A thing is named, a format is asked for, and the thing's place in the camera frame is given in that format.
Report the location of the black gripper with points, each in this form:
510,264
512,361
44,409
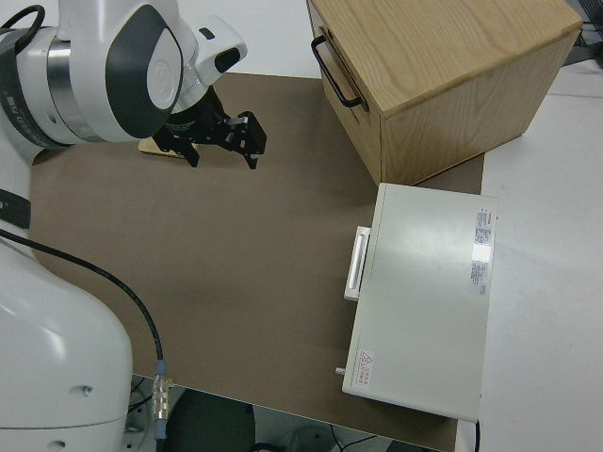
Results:
202,129

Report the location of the wooden drawer cabinet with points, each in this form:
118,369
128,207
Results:
447,56

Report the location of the brown table mat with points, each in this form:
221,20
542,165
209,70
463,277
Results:
212,259

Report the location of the white toaster oven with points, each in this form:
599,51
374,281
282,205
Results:
424,301

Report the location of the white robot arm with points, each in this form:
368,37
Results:
136,61

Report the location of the wooden mug tree stand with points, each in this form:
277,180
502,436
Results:
148,147

